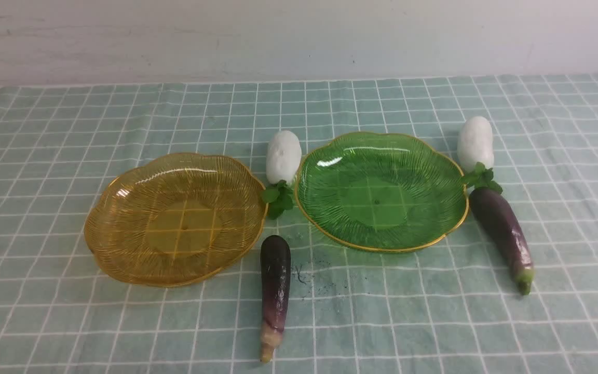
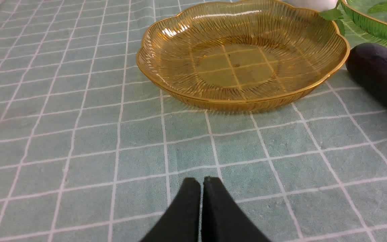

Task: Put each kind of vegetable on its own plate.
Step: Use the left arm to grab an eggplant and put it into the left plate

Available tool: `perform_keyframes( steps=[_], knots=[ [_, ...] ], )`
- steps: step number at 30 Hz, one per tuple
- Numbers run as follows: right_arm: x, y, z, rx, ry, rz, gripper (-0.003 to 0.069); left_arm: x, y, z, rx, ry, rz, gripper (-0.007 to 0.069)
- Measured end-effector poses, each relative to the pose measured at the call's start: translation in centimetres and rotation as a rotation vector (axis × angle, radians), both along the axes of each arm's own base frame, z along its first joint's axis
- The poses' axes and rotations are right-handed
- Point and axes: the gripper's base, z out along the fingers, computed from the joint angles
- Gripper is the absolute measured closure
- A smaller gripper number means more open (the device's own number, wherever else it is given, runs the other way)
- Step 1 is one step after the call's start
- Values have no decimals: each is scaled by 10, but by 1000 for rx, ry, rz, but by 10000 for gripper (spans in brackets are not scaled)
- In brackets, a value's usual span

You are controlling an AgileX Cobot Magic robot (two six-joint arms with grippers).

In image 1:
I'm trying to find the white radish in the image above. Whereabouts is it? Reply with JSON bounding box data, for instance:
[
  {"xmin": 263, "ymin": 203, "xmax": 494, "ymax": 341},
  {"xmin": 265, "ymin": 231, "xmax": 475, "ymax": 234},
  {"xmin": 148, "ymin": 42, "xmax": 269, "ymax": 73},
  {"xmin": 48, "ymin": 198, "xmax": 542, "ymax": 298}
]
[
  {"xmin": 456, "ymin": 116, "xmax": 503, "ymax": 194},
  {"xmin": 261, "ymin": 130, "xmax": 302, "ymax": 220}
]

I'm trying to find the purple eggplant tan stem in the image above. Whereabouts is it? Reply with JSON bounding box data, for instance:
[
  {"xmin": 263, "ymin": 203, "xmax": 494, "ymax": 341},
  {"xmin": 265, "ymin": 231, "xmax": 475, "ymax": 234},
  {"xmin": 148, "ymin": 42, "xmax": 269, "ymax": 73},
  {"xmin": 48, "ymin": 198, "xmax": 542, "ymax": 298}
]
[{"xmin": 260, "ymin": 235, "xmax": 292, "ymax": 363}]

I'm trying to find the purple eggplant green stem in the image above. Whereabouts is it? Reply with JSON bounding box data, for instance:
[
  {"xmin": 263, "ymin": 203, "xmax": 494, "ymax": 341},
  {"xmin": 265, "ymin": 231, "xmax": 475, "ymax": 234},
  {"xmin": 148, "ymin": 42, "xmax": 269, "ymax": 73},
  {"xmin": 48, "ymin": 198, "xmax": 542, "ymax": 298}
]
[{"xmin": 468, "ymin": 187, "xmax": 535, "ymax": 296}]

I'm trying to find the green plastic plate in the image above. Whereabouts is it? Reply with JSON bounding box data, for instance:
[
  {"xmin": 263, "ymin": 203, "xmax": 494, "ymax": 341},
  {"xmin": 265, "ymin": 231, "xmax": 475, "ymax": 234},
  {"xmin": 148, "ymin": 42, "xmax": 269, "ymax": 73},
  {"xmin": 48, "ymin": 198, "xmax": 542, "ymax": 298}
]
[{"xmin": 294, "ymin": 131, "xmax": 469, "ymax": 253}]

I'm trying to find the amber plastic plate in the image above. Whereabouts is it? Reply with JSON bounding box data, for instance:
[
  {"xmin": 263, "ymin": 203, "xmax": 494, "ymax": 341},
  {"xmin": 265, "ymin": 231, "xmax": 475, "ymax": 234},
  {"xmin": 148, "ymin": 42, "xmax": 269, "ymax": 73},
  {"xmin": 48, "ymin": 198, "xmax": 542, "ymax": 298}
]
[{"xmin": 84, "ymin": 152, "xmax": 268, "ymax": 287}]

